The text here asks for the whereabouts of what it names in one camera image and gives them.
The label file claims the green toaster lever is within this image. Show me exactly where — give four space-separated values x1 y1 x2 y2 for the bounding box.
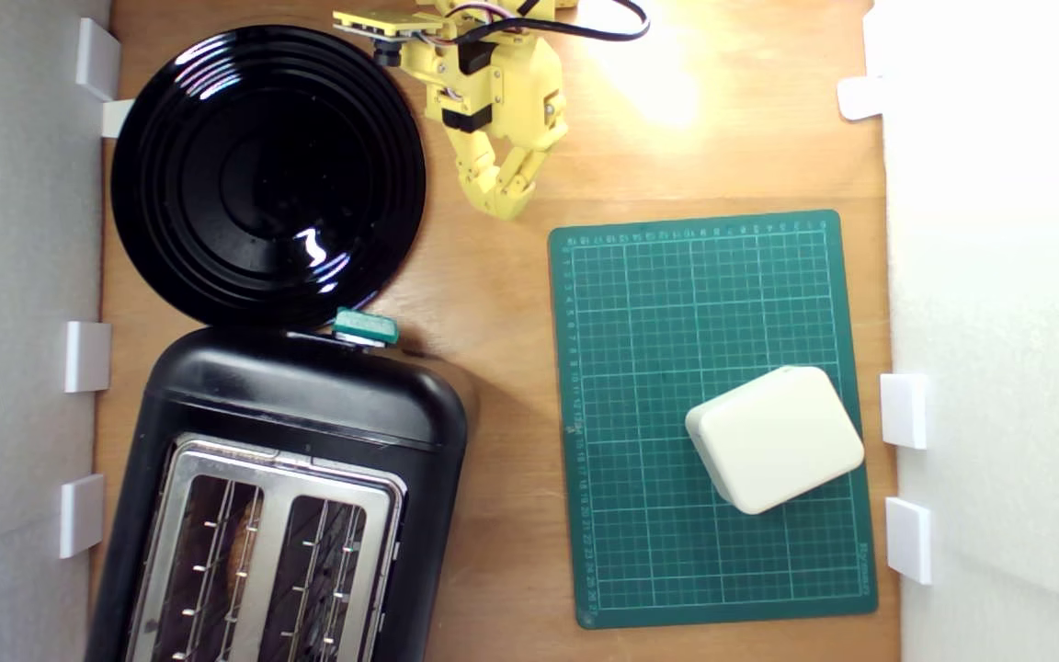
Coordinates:
332 309 401 349

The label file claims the yellow wrist camera mount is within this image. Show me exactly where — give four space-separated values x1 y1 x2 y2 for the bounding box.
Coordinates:
333 8 430 68

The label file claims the black two-slot toaster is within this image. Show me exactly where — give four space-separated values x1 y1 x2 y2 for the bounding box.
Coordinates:
84 324 471 662

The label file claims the brown bread slice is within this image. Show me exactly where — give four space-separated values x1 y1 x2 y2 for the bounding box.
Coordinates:
217 501 261 610

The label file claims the green cutting mat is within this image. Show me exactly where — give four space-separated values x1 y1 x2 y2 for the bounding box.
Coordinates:
547 210 880 631

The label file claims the white rounded block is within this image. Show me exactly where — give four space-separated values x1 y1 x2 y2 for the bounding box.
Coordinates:
684 365 866 516

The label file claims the black round plate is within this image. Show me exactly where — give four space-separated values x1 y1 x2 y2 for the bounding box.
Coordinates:
110 25 427 329

